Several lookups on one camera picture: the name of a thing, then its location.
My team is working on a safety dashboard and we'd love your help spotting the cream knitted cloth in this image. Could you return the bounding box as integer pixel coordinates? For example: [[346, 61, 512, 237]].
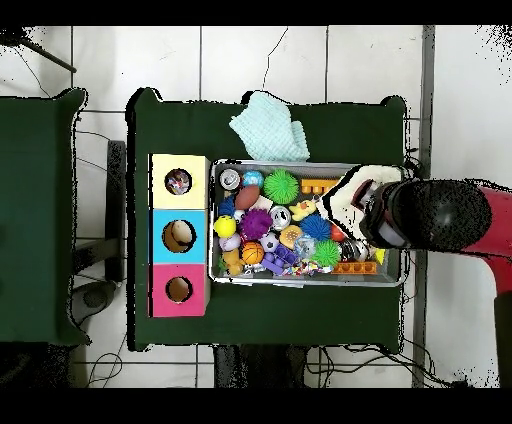
[[315, 163, 405, 241]]

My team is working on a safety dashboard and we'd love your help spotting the white multicolour print cloth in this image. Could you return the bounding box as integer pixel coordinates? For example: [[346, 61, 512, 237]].
[[167, 171, 192, 195]]

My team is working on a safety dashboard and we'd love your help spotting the mint green knitted cloth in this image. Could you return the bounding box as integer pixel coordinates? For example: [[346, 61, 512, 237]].
[[230, 90, 312, 164]]

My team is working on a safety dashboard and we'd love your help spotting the wooden box with three holes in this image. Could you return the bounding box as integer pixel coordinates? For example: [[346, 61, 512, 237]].
[[149, 154, 212, 319]]

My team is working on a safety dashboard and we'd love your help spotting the purple spiky ball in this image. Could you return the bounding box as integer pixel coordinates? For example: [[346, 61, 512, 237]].
[[239, 208, 273, 243]]

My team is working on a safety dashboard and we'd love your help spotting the brown toy football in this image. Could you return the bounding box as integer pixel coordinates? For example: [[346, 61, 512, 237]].
[[235, 185, 262, 212]]

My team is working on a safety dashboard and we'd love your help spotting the yellow smiley face ball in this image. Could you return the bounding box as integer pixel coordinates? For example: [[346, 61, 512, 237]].
[[213, 215, 238, 240]]

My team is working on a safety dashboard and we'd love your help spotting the green spiky ball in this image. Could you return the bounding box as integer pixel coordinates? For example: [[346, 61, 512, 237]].
[[311, 239, 341, 269], [263, 169, 299, 205]]

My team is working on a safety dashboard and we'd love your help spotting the orange toy basketball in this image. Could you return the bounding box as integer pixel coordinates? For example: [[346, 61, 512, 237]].
[[240, 241, 266, 266]]

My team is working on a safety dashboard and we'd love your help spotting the silver drink can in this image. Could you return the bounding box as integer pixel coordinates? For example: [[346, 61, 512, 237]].
[[219, 167, 241, 190]]

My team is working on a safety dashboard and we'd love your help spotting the yellow duck plush toy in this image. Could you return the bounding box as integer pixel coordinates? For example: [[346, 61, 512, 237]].
[[289, 199, 319, 222]]

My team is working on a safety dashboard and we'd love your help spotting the blue spiky ball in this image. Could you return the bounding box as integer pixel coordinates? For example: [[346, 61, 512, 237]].
[[300, 213, 333, 243]]

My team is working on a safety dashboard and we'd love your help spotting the orange toy brick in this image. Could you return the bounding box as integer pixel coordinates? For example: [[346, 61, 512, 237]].
[[300, 179, 339, 196]]

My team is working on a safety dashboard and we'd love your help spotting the white ball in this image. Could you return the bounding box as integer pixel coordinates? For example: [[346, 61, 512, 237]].
[[171, 221, 194, 245]]

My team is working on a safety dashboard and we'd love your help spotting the orange plastic tray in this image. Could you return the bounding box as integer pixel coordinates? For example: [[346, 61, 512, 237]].
[[331, 262, 377, 277]]

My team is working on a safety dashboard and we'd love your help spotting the green cloth side table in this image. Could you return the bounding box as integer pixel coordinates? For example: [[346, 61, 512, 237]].
[[0, 89, 89, 347]]

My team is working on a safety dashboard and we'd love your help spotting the shallow wire mesh bin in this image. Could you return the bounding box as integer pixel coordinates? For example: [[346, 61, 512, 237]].
[[207, 159, 405, 287]]

